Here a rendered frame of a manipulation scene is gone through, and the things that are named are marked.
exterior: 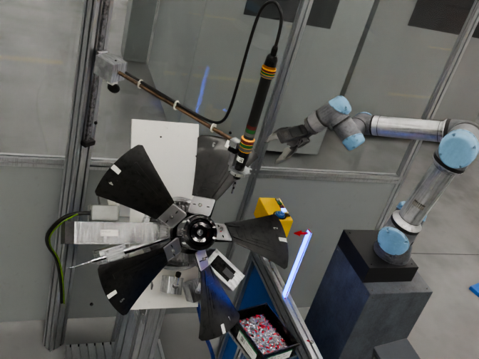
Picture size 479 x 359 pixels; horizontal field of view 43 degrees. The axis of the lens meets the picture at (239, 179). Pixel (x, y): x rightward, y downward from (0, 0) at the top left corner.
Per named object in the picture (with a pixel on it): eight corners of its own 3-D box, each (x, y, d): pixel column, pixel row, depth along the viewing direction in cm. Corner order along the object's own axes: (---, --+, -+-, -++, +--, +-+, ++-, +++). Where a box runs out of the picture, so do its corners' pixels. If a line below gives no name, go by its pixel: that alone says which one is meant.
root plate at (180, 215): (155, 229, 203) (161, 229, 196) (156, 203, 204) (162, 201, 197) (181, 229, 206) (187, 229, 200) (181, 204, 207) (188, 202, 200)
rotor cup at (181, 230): (168, 254, 206) (179, 254, 194) (168, 211, 207) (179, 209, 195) (208, 253, 211) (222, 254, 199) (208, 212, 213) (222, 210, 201)
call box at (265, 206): (251, 216, 259) (259, 196, 254) (273, 216, 263) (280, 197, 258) (264, 240, 247) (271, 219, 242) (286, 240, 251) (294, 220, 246)
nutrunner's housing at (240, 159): (228, 177, 196) (266, 44, 172) (235, 173, 199) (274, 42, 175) (237, 182, 194) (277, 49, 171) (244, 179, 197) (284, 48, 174)
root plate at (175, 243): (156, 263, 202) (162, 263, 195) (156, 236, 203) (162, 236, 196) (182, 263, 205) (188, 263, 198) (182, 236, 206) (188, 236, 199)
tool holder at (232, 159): (218, 167, 195) (225, 140, 190) (232, 160, 200) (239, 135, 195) (240, 180, 191) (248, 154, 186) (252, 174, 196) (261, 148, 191)
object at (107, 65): (90, 73, 218) (93, 50, 213) (105, 70, 223) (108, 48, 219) (110, 85, 213) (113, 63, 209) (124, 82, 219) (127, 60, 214)
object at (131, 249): (169, 241, 209) (68, 271, 195) (167, 235, 209) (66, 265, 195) (171, 241, 207) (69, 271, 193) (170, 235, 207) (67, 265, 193)
